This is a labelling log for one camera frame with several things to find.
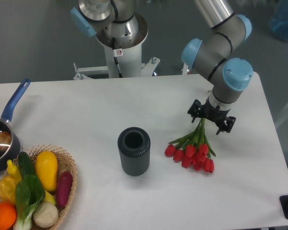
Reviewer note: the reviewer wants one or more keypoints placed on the yellow squash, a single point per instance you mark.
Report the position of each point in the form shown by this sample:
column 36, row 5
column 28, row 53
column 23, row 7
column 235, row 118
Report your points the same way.
column 47, row 170

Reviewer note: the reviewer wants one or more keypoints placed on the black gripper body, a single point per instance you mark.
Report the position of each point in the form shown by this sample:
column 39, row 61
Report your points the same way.
column 214, row 114

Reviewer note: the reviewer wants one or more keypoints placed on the brown bun in pan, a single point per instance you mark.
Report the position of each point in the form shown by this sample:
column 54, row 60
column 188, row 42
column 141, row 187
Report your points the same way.
column 5, row 140

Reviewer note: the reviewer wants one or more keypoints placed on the small yellow gourd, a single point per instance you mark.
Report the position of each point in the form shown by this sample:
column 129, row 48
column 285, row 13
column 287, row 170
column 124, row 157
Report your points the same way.
column 13, row 171

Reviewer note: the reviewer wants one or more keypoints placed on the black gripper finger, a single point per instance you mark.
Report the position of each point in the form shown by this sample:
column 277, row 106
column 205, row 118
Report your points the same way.
column 195, row 110
column 225, row 125

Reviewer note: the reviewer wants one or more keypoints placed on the dark grey ribbed vase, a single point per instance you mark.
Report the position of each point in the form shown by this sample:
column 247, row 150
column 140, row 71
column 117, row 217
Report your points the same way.
column 134, row 148

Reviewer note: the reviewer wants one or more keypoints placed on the red tulip bouquet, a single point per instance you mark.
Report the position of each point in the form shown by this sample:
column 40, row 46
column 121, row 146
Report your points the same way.
column 193, row 150

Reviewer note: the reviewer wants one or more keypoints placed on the orange fruit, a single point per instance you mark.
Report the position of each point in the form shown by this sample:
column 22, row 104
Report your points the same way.
column 7, row 215

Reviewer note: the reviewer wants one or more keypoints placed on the blue translucent container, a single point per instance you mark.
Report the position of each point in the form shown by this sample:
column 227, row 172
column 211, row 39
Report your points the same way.
column 278, row 23

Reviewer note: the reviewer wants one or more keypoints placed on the blue handled saucepan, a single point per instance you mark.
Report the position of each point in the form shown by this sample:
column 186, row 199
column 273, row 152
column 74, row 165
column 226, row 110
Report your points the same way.
column 6, row 116

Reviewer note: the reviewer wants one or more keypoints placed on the yellow bell pepper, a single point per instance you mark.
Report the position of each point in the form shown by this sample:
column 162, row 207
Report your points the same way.
column 7, row 189

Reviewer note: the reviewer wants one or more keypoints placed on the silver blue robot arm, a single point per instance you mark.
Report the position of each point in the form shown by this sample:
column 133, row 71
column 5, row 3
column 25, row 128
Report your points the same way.
column 210, row 58

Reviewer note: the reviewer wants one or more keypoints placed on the green cucumber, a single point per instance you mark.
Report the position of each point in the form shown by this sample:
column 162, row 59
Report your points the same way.
column 25, row 164

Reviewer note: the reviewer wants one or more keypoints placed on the green bok choy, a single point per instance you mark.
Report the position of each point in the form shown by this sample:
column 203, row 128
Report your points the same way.
column 29, row 193

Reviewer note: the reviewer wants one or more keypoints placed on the yellow banana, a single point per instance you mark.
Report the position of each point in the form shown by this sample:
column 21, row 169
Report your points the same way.
column 49, row 198

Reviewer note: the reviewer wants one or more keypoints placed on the purple eggplant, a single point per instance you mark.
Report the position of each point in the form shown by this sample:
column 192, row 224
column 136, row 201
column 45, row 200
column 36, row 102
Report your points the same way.
column 64, row 187

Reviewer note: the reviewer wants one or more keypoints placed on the beige steamed bun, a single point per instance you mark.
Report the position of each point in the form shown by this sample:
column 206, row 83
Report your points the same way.
column 45, row 215

